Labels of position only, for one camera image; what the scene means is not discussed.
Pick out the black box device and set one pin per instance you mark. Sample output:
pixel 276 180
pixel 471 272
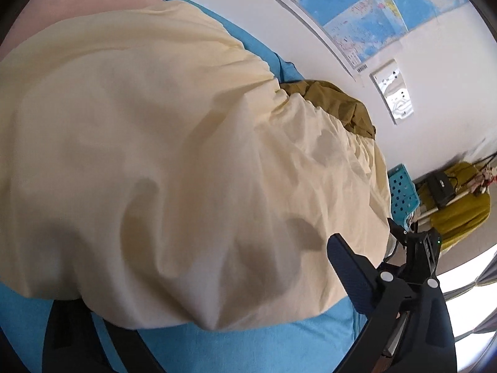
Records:
pixel 440 187

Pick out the teal perforated plastic basket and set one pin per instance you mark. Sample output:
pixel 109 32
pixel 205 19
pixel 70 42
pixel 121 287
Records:
pixel 403 194

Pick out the cream large shirt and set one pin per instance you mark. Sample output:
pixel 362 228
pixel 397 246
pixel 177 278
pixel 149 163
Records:
pixel 155 143

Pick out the blue bed sheet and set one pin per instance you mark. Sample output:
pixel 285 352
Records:
pixel 252 342

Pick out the white wall switch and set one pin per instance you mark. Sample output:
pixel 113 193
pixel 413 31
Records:
pixel 403 113

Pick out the yellow-green covered stool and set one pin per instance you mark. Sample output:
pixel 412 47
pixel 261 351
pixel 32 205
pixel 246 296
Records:
pixel 464 219

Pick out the grey curtain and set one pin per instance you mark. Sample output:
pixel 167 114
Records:
pixel 487 276

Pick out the white wall socket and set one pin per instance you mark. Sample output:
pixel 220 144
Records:
pixel 396 95
pixel 384 73

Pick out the pink cloth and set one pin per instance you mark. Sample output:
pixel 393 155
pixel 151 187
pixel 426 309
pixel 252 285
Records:
pixel 77 4

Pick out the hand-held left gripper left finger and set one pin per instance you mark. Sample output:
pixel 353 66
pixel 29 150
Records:
pixel 132 347

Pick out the olive green garment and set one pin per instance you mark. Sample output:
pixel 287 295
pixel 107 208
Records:
pixel 330 101

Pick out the pale wooden stick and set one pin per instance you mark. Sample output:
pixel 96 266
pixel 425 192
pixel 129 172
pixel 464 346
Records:
pixel 435 210

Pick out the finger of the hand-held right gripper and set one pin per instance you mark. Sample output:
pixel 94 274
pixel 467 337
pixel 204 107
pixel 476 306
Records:
pixel 398 231

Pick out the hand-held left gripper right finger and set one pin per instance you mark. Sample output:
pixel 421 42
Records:
pixel 349 272

